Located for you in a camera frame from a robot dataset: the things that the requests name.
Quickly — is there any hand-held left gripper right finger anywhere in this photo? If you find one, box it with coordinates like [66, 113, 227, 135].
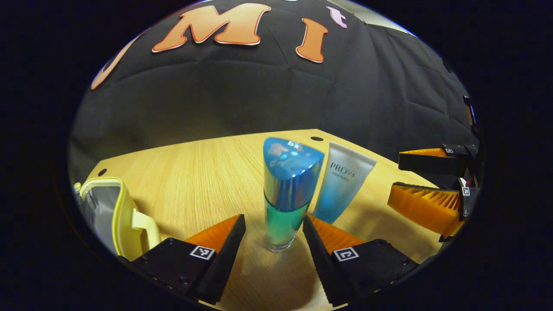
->
[302, 215, 420, 307]

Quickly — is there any white and blue tube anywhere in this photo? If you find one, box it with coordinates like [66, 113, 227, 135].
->
[312, 142, 377, 224]

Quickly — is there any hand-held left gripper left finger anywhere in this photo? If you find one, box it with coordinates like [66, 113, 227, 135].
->
[130, 214, 247, 305]

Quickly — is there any blue skin care bottle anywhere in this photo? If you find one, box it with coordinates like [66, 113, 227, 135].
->
[263, 137, 325, 253]

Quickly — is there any black backdrop cloth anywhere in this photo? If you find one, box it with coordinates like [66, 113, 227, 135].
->
[68, 0, 482, 184]

